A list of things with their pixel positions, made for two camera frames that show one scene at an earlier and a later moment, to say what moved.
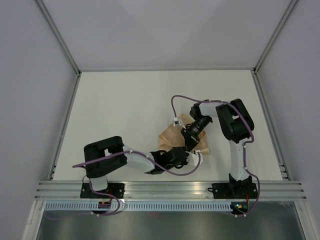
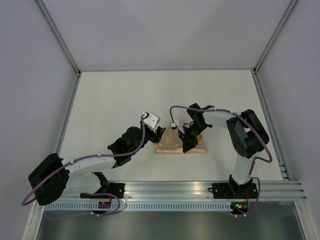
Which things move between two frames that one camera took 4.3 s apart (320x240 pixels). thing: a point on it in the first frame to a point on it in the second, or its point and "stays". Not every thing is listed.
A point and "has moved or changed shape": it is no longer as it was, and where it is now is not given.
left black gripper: (184, 162) to (159, 132)
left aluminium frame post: (59, 36) stays
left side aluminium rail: (64, 123) stays
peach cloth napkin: (172, 137) has moved or changed shape
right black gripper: (190, 138) stays
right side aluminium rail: (274, 134) stays
